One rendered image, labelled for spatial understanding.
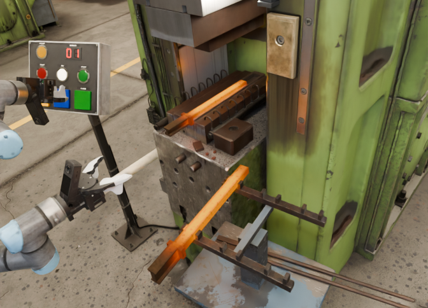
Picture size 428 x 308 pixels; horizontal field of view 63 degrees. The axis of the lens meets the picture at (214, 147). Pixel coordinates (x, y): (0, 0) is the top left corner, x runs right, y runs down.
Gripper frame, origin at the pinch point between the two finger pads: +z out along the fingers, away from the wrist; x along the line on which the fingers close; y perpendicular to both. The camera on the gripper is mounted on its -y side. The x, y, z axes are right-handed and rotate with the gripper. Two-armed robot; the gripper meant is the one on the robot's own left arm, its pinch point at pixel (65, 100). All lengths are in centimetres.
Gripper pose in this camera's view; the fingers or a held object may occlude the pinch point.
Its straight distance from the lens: 141.5
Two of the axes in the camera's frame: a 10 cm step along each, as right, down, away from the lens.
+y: 0.7, -9.9, -1.5
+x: -9.5, -1.1, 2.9
